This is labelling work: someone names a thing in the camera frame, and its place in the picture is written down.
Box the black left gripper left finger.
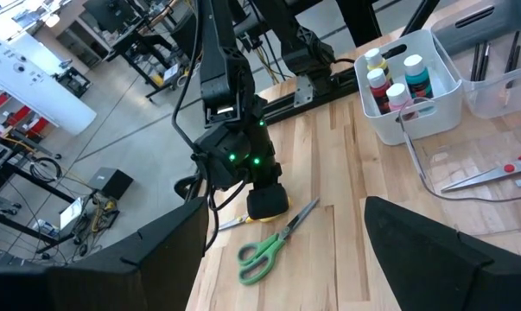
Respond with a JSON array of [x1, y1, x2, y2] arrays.
[[0, 196, 210, 311]]

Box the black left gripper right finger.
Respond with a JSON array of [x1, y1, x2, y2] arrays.
[[363, 195, 521, 311]]

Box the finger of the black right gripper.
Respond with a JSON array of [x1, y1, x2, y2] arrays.
[[245, 182, 290, 222]]

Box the yellow-handled scissors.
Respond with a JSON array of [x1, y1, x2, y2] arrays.
[[216, 196, 293, 232]]

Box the green-handled scissors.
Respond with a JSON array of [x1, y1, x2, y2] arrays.
[[237, 197, 321, 287]]

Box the red-handled scissors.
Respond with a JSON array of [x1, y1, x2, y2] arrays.
[[440, 148, 521, 194]]

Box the red paint bottle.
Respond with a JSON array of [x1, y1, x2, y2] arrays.
[[366, 67, 393, 116]]

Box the yellow paint bottle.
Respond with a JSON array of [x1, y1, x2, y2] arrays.
[[364, 47, 394, 84]]

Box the pink paint bottle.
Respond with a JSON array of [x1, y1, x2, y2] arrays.
[[384, 82, 419, 122]]

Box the teal paint bottle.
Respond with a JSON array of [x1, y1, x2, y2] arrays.
[[403, 54, 435, 100]]

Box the black paintbrush silver ferrule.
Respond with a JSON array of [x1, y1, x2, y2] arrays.
[[470, 41, 481, 82]]

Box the black paintbrush orange end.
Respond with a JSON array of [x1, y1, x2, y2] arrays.
[[500, 30, 521, 108]]

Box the plain black paintbrush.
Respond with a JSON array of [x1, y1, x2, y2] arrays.
[[508, 42, 521, 91]]

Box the silver laptop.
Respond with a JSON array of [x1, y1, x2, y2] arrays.
[[58, 196, 87, 232]]

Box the black computer tower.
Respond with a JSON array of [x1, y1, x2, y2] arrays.
[[86, 167, 135, 201]]

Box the small clear plastic bin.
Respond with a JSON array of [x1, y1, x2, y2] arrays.
[[430, 0, 521, 120]]

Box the shelf with red bins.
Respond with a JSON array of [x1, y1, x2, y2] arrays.
[[0, 91, 50, 140]]

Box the black aluminium rig frame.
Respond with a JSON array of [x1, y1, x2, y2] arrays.
[[259, 0, 442, 126]]

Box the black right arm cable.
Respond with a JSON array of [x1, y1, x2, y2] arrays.
[[171, 0, 249, 254]]

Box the black cable coil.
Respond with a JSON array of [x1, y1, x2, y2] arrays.
[[29, 155, 64, 184]]

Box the black workbench frame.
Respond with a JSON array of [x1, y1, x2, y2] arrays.
[[0, 160, 78, 257]]

